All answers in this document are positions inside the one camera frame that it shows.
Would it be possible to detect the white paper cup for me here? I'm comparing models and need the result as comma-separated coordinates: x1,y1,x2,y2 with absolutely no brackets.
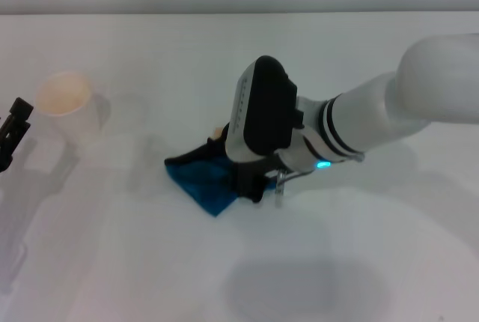
34,70,103,144

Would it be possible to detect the clear plastic bracket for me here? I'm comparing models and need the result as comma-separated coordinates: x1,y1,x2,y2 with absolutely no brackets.
274,169,290,209

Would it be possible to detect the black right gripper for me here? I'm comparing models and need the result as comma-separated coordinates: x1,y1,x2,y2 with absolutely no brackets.
231,157,282,204

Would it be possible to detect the blue rag with black trim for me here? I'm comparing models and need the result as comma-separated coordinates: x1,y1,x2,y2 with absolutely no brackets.
164,122,265,219

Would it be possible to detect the right wrist camera housing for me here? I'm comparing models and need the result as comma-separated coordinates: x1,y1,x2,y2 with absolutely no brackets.
224,55,305,162

